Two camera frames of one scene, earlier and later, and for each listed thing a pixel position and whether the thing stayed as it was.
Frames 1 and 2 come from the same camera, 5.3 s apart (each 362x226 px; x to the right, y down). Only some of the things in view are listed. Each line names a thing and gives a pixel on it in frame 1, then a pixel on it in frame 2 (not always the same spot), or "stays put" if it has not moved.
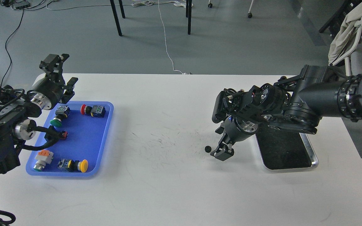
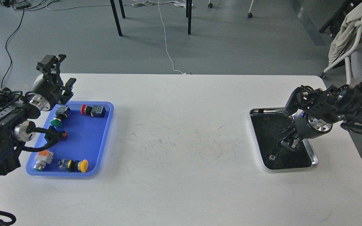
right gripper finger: [69, 88] stays put
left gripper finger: [220, 130] → [289, 130]
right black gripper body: [48, 91] stays put
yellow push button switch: [74, 166] stays put
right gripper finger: [53, 65] stays put
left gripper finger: [223, 151] → [291, 142]
